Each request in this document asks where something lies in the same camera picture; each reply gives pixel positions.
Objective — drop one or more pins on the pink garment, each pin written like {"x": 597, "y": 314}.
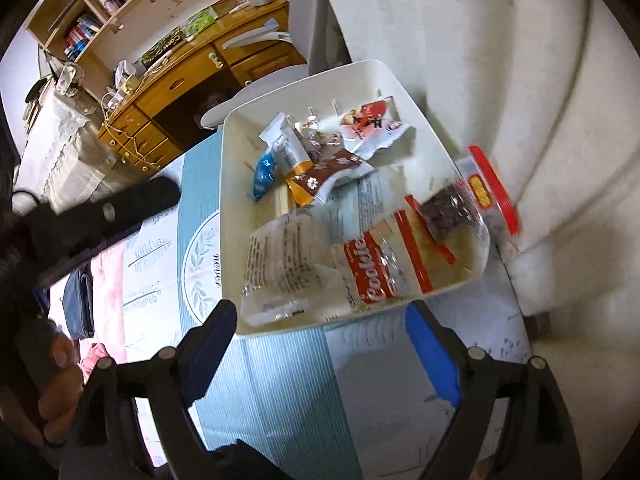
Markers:
{"x": 93, "y": 356}

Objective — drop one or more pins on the floral fabric bag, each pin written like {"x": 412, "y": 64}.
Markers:
{"x": 70, "y": 79}

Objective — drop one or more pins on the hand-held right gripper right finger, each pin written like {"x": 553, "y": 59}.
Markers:
{"x": 432, "y": 355}

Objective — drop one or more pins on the wooden bookshelf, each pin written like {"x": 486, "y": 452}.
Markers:
{"x": 165, "y": 5}

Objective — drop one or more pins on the white plastic bin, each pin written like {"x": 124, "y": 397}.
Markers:
{"x": 400, "y": 90}

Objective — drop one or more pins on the red white cookie packet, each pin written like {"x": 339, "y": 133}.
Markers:
{"x": 380, "y": 270}

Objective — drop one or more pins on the orange white snack bar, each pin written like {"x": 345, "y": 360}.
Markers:
{"x": 290, "y": 160}

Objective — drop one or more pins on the white lace cover cloth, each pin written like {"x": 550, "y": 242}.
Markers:
{"x": 65, "y": 140}

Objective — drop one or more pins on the pink blanket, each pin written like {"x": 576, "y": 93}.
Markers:
{"x": 107, "y": 270}

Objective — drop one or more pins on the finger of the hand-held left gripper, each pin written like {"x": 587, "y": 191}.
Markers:
{"x": 100, "y": 220}

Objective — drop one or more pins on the grey office chair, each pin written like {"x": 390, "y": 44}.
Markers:
{"x": 320, "y": 20}

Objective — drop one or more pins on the light green packet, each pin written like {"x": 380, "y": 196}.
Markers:
{"x": 200, "y": 20}

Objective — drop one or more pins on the red snack packet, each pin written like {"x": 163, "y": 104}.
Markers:
{"x": 372, "y": 122}

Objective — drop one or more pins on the wooden desk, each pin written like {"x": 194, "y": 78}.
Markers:
{"x": 175, "y": 85}

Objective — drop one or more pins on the person's left hand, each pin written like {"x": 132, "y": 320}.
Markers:
{"x": 62, "y": 390}

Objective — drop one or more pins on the cream cup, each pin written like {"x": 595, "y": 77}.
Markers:
{"x": 128, "y": 83}

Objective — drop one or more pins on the small blue snack packet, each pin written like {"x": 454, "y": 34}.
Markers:
{"x": 262, "y": 172}

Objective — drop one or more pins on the row of books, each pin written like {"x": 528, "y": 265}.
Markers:
{"x": 80, "y": 37}

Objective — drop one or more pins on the dark blue bag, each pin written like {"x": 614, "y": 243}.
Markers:
{"x": 80, "y": 300}

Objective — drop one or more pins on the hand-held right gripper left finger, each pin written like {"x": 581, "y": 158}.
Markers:
{"x": 215, "y": 345}

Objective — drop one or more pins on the clear red-edged snack packet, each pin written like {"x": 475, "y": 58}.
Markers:
{"x": 445, "y": 210}

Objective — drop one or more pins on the clear grey bread packet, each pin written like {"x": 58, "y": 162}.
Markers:
{"x": 285, "y": 255}

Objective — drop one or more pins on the clear packet brown snack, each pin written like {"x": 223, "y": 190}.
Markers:
{"x": 312, "y": 136}

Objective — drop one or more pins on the dark green snack bag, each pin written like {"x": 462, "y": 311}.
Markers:
{"x": 160, "y": 47}

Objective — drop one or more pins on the dark brown flowered packet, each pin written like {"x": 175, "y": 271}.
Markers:
{"x": 340, "y": 165}

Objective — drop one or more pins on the white plastic bag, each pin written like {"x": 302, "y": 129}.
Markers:
{"x": 122, "y": 69}

